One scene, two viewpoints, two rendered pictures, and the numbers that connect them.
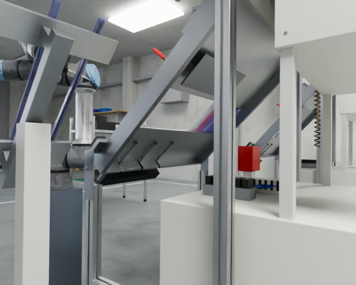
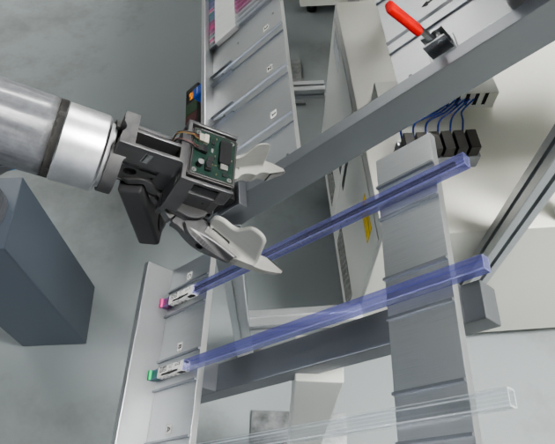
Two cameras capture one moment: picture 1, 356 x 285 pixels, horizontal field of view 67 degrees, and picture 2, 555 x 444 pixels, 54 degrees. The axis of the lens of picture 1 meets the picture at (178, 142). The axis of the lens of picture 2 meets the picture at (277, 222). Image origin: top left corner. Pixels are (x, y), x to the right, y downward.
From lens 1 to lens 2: 103 cm
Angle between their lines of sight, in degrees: 66
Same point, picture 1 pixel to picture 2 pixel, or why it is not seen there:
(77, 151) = not seen: outside the picture
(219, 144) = (536, 196)
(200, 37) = not seen: outside the picture
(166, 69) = (447, 82)
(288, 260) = (552, 247)
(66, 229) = (48, 255)
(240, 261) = not seen: hidden behind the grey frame
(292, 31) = not seen: outside the picture
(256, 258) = (516, 253)
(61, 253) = (62, 285)
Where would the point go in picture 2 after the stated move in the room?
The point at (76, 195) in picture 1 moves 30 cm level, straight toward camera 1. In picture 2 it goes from (25, 200) to (135, 260)
